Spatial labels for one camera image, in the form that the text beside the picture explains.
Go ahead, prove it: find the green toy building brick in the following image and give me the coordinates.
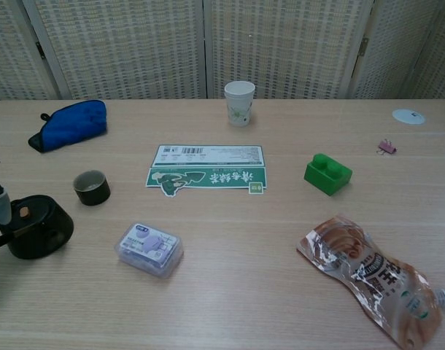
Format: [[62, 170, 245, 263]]
[[303, 152, 354, 197]]

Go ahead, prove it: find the white round table grommet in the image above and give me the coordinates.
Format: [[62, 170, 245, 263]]
[[392, 108, 427, 125]]

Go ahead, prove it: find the small plastic wrapped packet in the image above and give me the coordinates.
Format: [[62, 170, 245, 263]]
[[114, 222, 185, 280]]

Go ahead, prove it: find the blue cloth pot holder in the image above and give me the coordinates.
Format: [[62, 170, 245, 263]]
[[28, 99, 108, 154]]

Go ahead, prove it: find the pink binder clip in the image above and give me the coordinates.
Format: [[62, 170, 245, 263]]
[[377, 139, 398, 156]]

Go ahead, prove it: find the woven folding screen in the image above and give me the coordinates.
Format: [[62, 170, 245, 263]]
[[0, 0, 445, 103]]

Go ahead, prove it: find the green tea packaging card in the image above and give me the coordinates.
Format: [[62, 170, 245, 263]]
[[145, 166, 268, 198]]

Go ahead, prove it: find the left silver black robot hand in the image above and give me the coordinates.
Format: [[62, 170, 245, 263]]
[[0, 156, 12, 229]]

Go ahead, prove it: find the black cast iron teapot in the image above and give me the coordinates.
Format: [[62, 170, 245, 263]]
[[0, 194, 75, 260]]

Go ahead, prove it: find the dark ceramic tea cup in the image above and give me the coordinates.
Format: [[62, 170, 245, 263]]
[[72, 169, 112, 206]]

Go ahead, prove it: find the orange spout drink pouch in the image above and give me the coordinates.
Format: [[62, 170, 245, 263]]
[[295, 214, 445, 350]]

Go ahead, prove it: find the white paper cup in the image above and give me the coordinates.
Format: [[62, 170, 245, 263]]
[[223, 80, 256, 128]]

